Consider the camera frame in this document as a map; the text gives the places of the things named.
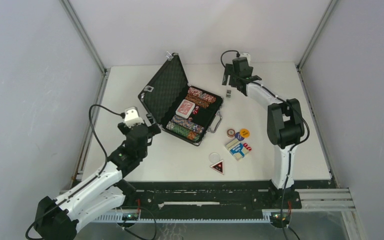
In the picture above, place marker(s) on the red black triangle card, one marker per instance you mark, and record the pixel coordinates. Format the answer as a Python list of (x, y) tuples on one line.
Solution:
[(218, 167)]

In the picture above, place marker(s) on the orange chip row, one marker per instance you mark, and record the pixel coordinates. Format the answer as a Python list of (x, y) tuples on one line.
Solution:
[(197, 101)]

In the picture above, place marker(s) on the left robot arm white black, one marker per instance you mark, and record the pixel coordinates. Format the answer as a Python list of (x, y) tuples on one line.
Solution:
[(62, 217)]

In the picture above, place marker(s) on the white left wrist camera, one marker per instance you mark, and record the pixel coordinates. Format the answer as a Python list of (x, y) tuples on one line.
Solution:
[(132, 117)]

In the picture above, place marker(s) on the blue playing card box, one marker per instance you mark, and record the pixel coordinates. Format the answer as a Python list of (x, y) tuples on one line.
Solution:
[(237, 149)]

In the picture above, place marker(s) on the red dice group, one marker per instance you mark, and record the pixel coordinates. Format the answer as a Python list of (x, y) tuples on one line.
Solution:
[(246, 146)]

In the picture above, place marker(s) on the black mounting rail base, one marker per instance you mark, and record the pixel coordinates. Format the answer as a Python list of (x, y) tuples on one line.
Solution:
[(209, 200)]

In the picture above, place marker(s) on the white dealer button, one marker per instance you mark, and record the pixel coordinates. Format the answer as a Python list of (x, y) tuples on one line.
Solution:
[(214, 157)]

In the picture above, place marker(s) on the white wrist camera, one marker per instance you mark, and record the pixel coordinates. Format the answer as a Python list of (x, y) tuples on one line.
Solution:
[(246, 55), (132, 117)]

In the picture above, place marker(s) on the red dice in case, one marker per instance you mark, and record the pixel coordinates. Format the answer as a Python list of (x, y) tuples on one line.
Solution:
[(195, 110)]

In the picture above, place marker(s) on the purple blind button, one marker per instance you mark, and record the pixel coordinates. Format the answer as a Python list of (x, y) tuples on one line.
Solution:
[(238, 136)]

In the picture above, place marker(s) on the blue-white chip row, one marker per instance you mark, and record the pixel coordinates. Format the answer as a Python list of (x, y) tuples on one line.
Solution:
[(187, 124)]

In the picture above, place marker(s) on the black aluminium poker case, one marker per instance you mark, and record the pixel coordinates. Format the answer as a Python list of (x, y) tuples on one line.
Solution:
[(165, 91)]

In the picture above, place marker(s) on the orange blind button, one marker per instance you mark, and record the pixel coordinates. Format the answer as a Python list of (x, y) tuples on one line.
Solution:
[(244, 133)]

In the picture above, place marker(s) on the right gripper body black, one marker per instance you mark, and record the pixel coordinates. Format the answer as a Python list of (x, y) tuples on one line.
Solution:
[(236, 79)]

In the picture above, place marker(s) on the red-white chip row top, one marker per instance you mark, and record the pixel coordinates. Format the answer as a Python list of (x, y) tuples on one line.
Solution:
[(202, 95)]

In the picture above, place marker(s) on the green chip row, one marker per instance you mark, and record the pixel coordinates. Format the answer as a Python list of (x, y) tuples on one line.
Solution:
[(182, 131)]

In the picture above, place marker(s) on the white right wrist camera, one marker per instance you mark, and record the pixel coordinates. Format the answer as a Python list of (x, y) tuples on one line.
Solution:
[(246, 55)]

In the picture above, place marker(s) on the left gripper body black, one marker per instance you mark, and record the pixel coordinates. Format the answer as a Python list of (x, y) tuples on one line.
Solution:
[(123, 128)]

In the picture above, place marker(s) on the red playing card deck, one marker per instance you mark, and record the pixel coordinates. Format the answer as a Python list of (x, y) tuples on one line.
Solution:
[(185, 109)]

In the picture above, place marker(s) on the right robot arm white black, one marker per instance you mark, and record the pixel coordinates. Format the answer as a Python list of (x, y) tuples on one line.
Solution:
[(285, 125)]

